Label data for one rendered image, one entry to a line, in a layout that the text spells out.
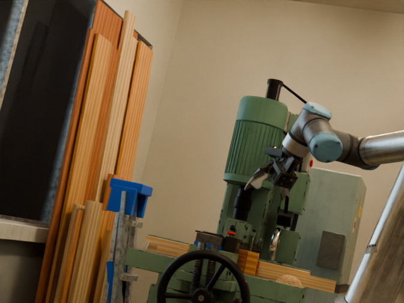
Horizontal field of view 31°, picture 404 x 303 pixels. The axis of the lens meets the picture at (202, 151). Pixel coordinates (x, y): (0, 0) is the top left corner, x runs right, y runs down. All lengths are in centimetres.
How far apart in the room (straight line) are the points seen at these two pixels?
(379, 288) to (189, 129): 346
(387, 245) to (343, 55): 336
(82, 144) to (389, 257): 240
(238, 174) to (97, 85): 161
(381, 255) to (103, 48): 255
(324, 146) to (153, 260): 71
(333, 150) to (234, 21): 313
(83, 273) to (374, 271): 228
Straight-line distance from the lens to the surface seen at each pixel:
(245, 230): 255
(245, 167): 252
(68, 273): 376
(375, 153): 215
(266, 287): 240
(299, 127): 229
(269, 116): 254
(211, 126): 505
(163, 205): 507
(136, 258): 250
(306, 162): 285
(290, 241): 271
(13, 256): 381
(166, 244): 265
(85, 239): 378
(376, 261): 177
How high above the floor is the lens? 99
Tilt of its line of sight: 6 degrees up
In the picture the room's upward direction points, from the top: 13 degrees clockwise
